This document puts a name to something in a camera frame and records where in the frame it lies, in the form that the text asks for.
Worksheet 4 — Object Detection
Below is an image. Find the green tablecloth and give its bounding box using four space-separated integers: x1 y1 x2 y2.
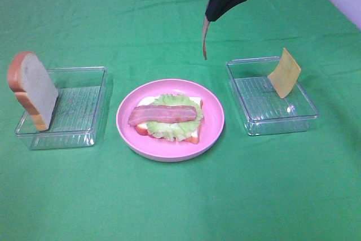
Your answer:
1 0 360 240

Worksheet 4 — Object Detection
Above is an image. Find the clear right plastic tray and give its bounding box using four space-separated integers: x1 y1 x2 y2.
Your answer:
226 56 319 135

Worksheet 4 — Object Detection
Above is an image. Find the pink round plate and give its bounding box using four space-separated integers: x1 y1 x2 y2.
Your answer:
116 78 225 162

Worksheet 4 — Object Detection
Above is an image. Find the green lettuce leaf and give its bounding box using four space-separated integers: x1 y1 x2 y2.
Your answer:
146 93 204 142

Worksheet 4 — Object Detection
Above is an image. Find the clear left plastic tray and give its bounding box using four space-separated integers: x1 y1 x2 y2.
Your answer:
15 67 107 150

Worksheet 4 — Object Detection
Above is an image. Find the yellow cheese slice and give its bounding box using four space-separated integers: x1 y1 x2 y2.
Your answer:
267 47 301 99

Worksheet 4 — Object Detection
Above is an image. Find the bread slice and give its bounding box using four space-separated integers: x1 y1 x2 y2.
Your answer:
133 95 204 144
7 51 59 131

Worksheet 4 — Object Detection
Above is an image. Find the clear plastic tray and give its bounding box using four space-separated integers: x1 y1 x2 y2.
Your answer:
226 56 319 135
15 67 107 150

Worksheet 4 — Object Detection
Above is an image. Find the bacon strip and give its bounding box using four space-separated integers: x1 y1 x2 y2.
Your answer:
202 15 210 60
127 104 197 126

